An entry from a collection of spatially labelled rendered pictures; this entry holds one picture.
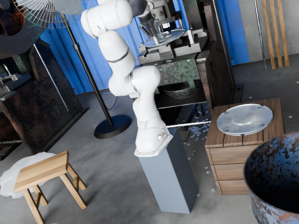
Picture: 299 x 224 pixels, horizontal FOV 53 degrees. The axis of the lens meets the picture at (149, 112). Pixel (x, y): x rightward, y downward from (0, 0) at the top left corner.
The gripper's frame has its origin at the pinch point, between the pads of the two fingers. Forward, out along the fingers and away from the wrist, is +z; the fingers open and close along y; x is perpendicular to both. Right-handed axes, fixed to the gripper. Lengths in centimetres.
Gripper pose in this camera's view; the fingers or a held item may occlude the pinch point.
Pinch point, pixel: (156, 39)
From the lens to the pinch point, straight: 188.5
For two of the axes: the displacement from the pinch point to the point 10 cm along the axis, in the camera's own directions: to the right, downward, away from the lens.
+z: 3.7, 5.6, 7.4
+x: 0.4, -8.1, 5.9
